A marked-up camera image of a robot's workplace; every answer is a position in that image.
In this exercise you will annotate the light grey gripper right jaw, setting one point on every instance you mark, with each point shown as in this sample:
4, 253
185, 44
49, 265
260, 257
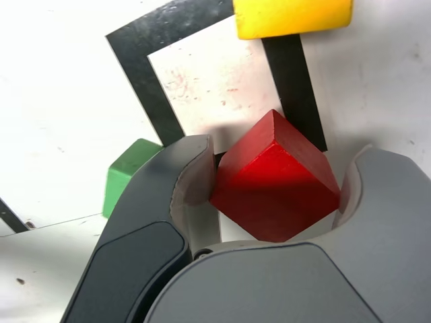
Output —
269, 289

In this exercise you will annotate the yellow cube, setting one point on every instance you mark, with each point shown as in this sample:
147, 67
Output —
289, 17

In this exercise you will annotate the green cube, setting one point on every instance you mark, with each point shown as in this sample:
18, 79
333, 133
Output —
121, 178

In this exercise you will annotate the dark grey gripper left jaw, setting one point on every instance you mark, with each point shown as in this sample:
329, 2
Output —
141, 255

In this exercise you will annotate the black tape square outline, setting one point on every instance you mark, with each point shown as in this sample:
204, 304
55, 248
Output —
141, 67

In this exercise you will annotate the red cube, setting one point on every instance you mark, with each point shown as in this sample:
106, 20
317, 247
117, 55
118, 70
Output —
269, 188

